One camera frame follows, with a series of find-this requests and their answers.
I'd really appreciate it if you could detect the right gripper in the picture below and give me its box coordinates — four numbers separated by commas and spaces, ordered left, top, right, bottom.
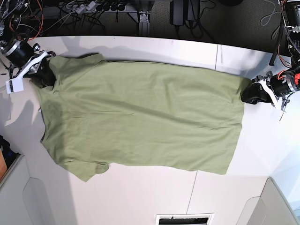
0, 41, 56, 86

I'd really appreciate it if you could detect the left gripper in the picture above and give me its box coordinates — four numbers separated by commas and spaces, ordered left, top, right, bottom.
241, 70, 300, 109

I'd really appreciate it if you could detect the green t-shirt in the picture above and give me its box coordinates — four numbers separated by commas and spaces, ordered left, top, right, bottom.
34, 54, 250, 181

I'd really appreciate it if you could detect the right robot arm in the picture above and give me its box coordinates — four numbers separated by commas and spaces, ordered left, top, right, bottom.
0, 0, 56, 91

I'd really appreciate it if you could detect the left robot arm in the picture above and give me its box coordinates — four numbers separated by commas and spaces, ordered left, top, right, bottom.
241, 0, 300, 111

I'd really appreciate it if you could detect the black power strip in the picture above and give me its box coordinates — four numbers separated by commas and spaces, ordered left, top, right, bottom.
96, 1, 136, 13

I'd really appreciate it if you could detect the white table vent grille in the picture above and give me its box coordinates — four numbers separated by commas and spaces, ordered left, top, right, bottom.
155, 213, 215, 225

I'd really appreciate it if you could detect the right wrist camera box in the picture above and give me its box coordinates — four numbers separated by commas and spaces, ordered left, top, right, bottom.
6, 78, 24, 94

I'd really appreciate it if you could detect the grey coiled cable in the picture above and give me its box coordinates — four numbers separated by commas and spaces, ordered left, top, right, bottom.
260, 0, 282, 40

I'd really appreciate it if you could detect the metal table leg post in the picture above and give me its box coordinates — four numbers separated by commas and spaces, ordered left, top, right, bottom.
138, 12, 150, 37

